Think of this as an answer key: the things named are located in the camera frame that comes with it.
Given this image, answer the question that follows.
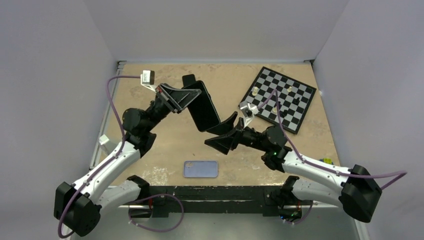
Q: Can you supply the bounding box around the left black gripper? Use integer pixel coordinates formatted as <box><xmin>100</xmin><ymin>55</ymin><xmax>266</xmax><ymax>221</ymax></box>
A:
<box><xmin>143</xmin><ymin>83</ymin><xmax>201</xmax><ymax>132</ymax></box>

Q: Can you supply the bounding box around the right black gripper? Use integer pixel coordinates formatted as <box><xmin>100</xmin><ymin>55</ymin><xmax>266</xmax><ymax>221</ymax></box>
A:
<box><xmin>205</xmin><ymin>111</ymin><xmax>269</xmax><ymax>155</ymax></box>

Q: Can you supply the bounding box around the bare black phone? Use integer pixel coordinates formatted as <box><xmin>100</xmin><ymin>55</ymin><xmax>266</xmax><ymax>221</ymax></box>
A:
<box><xmin>181</xmin><ymin>74</ymin><xmax>197</xmax><ymax>88</ymax></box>

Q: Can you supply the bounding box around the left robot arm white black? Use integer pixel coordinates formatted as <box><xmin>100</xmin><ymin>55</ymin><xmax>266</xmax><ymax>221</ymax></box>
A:
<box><xmin>53</xmin><ymin>83</ymin><xmax>203</xmax><ymax>239</ymax></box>

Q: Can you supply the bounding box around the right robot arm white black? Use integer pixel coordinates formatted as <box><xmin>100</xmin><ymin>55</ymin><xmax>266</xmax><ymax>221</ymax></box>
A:
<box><xmin>204</xmin><ymin>112</ymin><xmax>382</xmax><ymax>223</ymax></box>

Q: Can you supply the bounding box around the white chess piece left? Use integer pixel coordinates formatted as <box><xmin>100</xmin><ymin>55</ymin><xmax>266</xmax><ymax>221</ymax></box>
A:
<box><xmin>252</xmin><ymin>86</ymin><xmax>259</xmax><ymax>96</ymax></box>

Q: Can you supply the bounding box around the black white chessboard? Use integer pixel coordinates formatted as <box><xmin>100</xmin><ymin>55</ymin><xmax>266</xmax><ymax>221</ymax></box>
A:
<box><xmin>241</xmin><ymin>66</ymin><xmax>317</xmax><ymax>134</ymax></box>

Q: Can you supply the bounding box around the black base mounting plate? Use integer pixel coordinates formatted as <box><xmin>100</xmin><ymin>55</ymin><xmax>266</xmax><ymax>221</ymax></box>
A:
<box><xmin>117</xmin><ymin>185</ymin><xmax>314</xmax><ymax>220</ymax></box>

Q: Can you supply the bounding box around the small white box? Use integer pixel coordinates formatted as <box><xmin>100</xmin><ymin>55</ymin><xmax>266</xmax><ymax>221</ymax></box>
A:
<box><xmin>98</xmin><ymin>134</ymin><xmax>110</xmax><ymax>145</ymax></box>

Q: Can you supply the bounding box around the colourful toy car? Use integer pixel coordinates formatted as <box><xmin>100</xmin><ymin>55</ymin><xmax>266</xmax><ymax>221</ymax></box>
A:
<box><xmin>320</xmin><ymin>158</ymin><xmax>334</xmax><ymax>165</ymax></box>

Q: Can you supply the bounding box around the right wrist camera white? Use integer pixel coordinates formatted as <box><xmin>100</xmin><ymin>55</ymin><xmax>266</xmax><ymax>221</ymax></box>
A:
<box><xmin>239</xmin><ymin>101</ymin><xmax>259</xmax><ymax>128</ymax></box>

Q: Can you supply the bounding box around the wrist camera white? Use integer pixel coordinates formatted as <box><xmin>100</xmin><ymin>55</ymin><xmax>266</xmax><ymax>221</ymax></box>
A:
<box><xmin>140</xmin><ymin>70</ymin><xmax>156</xmax><ymax>92</ymax></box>
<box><xmin>239</xmin><ymin>101</ymin><xmax>259</xmax><ymax>128</ymax></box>

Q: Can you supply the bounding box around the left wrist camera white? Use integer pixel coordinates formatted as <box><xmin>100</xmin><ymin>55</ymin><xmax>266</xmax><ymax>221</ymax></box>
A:
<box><xmin>140</xmin><ymin>70</ymin><xmax>156</xmax><ymax>92</ymax></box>

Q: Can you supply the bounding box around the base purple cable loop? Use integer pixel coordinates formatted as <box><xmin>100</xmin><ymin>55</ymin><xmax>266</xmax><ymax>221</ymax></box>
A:
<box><xmin>128</xmin><ymin>192</ymin><xmax>184</xmax><ymax>233</ymax></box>

